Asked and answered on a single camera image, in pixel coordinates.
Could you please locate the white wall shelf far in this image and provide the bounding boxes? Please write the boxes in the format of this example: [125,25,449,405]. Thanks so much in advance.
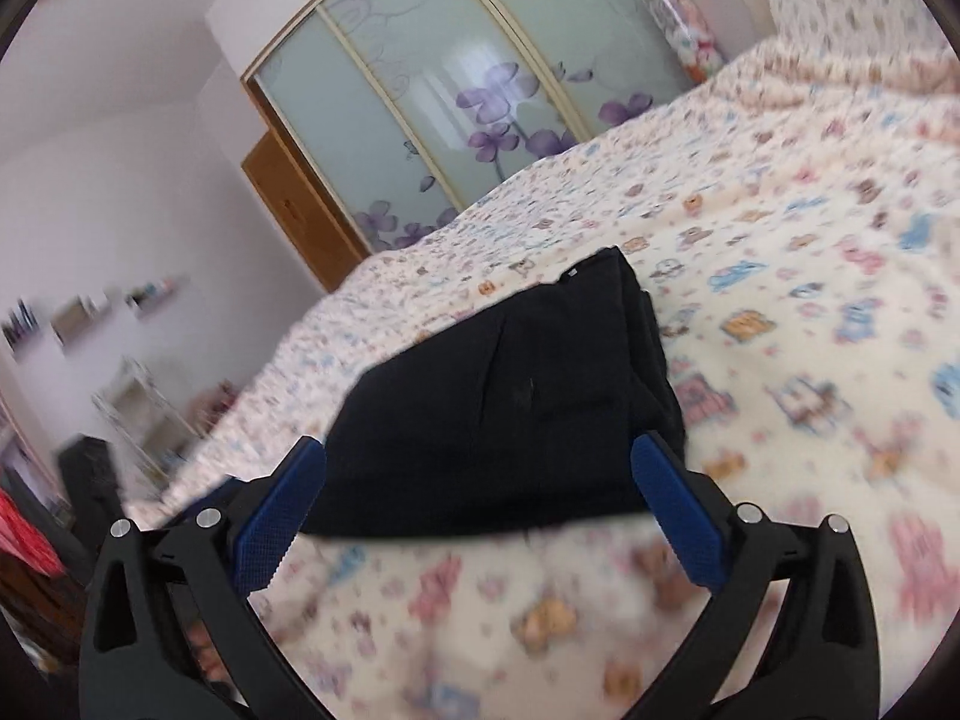
[50,294,112,348]

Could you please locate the white wall shelf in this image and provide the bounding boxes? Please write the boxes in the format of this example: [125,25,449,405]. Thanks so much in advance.
[2,299,41,356]
[124,275,187,316]
[50,294,112,348]

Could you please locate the white wall shelf near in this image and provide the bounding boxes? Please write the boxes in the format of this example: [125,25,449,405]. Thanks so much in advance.
[124,275,187,316]

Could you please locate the clear tube of plush toys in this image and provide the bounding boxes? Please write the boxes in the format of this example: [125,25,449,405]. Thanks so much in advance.
[643,0,726,85]

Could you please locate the teddy print pillow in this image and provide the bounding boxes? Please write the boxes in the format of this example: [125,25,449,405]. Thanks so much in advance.
[768,0,950,57]

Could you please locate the frosted glass sliding wardrobe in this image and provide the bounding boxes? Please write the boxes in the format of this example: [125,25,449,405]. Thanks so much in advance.
[249,0,688,252]

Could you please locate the black pants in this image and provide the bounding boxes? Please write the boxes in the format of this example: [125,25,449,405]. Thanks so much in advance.
[302,247,686,539]

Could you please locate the brown wooden door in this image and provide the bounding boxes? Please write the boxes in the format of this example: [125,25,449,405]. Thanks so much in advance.
[241,130,370,293]

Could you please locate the white storage rack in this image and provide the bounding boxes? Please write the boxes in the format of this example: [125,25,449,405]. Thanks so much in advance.
[91,356,199,499]

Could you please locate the pink plush toy pile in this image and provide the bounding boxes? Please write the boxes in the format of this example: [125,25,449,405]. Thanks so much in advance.
[185,380,239,437]

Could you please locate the red patterned cloth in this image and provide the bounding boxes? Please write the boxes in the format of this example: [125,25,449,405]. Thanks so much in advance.
[0,491,65,577]

